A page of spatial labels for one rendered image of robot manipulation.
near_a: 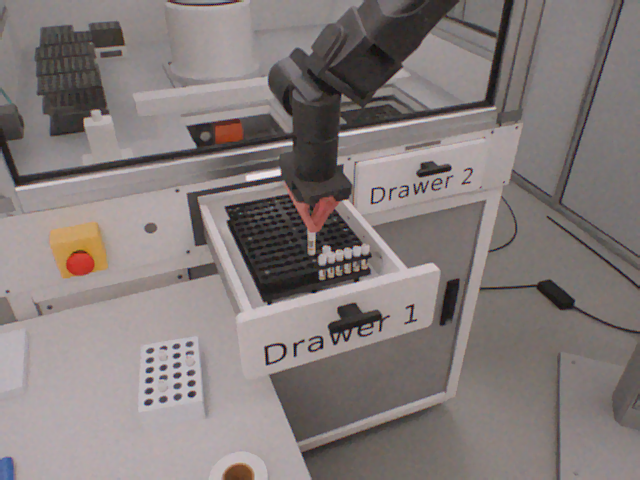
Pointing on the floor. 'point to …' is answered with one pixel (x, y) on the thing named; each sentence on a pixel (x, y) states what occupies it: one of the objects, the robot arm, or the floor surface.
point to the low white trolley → (131, 309)
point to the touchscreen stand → (598, 418)
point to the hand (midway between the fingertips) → (312, 224)
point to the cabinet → (353, 365)
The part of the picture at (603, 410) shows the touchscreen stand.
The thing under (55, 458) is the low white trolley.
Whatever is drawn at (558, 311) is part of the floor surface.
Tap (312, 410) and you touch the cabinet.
